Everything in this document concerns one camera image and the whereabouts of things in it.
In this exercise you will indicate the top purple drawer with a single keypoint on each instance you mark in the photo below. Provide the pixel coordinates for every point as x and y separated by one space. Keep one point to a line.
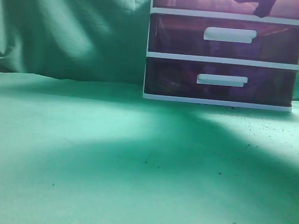
288 9

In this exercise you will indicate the purple drawer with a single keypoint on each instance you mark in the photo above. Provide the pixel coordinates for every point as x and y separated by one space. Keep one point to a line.
258 85
215 37
288 9

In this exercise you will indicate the white drawer cabinet frame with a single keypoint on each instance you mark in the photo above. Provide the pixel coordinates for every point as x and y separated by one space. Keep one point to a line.
219 60

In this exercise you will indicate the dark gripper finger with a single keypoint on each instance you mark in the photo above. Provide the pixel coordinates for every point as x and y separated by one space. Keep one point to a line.
263 8

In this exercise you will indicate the middle purple drawer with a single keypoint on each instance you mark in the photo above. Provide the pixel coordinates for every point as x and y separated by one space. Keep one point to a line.
215 37

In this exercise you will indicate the green cloth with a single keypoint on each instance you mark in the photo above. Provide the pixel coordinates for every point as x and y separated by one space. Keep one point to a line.
80 145

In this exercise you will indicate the bottom purple drawer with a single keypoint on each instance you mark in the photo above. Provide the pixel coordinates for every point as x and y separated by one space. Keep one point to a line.
258 85

